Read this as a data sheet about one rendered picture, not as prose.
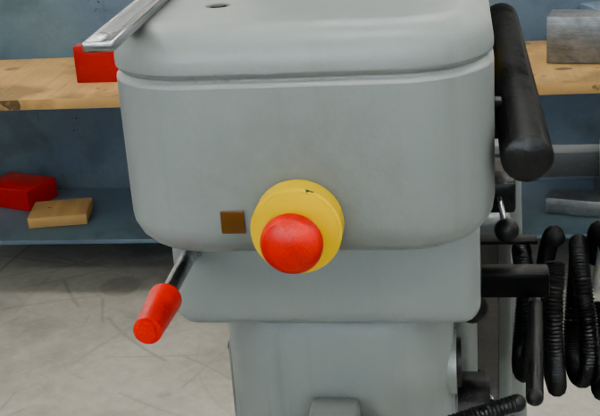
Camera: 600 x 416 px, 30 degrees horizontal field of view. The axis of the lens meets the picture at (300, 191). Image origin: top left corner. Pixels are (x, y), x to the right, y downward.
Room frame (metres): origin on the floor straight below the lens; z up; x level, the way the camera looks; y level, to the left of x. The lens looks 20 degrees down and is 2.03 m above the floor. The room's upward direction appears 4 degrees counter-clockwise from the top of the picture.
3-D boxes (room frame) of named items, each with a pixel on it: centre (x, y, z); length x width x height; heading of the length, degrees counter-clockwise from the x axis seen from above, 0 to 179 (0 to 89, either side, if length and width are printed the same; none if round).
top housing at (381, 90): (0.92, -0.03, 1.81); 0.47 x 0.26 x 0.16; 171
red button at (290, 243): (0.66, 0.01, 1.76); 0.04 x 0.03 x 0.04; 81
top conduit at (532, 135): (0.92, -0.18, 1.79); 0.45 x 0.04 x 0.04; 171
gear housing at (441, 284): (0.95, -0.04, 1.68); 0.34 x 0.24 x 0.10; 171
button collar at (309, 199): (0.68, 0.00, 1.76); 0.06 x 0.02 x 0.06; 81
